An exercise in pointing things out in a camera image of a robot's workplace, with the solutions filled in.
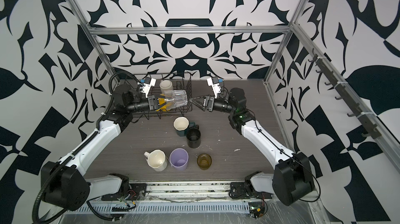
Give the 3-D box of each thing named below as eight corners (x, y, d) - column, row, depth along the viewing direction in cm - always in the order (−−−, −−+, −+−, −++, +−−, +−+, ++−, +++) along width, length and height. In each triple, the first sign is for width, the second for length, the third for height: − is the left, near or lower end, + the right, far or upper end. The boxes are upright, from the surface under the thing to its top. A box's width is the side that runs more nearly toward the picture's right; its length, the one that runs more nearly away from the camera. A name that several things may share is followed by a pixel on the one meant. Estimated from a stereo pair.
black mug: (186, 148, 90) (185, 141, 83) (187, 131, 96) (186, 124, 89) (200, 148, 90) (200, 141, 83) (200, 131, 96) (200, 124, 89)
